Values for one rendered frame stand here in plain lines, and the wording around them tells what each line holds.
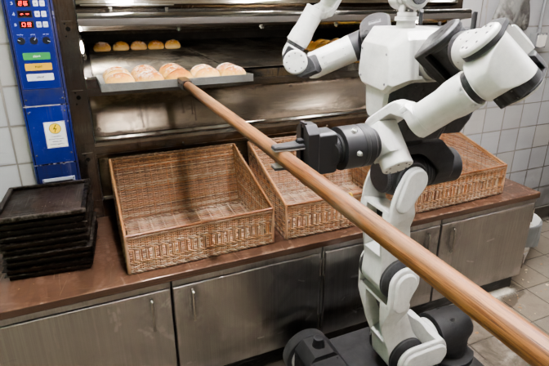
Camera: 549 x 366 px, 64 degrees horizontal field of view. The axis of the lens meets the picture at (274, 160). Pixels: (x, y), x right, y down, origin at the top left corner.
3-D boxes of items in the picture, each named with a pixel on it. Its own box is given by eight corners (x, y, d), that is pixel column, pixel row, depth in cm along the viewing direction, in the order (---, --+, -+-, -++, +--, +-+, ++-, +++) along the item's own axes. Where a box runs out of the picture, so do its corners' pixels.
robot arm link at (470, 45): (574, 59, 73) (509, 58, 94) (524, 1, 71) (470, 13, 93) (517, 109, 75) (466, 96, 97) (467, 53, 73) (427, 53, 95)
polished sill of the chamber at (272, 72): (86, 87, 180) (84, 77, 179) (436, 63, 245) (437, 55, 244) (86, 89, 175) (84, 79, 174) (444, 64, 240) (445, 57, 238)
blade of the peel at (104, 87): (253, 81, 171) (253, 73, 170) (101, 92, 150) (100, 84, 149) (225, 68, 202) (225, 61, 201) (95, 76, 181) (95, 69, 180)
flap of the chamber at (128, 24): (78, 26, 154) (79, 31, 172) (471, 18, 218) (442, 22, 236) (77, 19, 153) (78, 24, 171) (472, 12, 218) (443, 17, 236)
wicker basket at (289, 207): (246, 194, 217) (244, 140, 207) (346, 177, 236) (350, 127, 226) (284, 242, 174) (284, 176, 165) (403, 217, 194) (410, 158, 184)
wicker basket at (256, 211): (113, 217, 194) (105, 158, 184) (236, 195, 215) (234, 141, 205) (126, 278, 152) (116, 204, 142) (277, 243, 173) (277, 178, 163)
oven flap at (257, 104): (95, 142, 182) (88, 94, 182) (439, 105, 247) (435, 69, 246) (94, 141, 178) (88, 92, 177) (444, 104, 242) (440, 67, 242)
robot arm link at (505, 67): (441, 147, 84) (542, 92, 70) (405, 109, 83) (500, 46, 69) (450, 118, 91) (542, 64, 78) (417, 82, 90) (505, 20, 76)
